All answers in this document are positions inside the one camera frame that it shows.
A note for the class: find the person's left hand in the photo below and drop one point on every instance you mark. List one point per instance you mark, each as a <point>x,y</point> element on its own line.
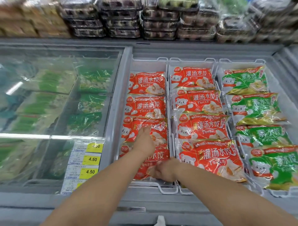
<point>144,142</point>

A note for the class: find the person's right hand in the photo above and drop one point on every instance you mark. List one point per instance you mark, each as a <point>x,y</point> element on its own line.
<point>165,171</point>

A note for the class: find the freezer sliding glass lid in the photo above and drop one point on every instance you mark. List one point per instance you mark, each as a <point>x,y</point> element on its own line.
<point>123,81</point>

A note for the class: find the red dumpling packets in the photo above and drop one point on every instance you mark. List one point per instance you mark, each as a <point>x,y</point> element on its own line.
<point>198,102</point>

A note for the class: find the grey freezer with green front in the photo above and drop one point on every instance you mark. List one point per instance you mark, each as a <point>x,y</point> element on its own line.
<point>186,50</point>

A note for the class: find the green dumpling packet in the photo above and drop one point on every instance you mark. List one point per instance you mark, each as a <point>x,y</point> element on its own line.
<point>244,79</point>
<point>263,136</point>
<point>277,167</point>
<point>256,109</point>

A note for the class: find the person's left forearm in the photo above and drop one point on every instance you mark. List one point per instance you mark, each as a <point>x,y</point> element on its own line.
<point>93,198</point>

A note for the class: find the person's right forearm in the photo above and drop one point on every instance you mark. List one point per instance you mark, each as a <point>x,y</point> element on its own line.
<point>232,198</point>

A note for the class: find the person's light trouser leg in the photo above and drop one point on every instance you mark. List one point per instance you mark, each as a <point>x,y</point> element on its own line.
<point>160,221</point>

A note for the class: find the white plastic freezer basket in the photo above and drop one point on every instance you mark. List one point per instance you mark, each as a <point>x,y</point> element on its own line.
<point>191,62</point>
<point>146,65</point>
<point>277,88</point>

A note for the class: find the clear sleeve with yellow tags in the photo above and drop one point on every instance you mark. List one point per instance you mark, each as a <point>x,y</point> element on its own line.
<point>90,159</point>

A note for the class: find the green frozen bags under lid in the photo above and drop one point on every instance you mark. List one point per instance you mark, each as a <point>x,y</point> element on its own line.
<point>88,81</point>

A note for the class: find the stack of dark tray packs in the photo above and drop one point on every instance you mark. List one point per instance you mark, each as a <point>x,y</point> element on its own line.
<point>121,23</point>

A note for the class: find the clear box of green cakes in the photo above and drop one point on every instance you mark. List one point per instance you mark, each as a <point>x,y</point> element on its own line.
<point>177,3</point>

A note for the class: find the clear bags of yellow cakes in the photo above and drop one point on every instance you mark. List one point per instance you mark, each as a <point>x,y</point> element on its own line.
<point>30,23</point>

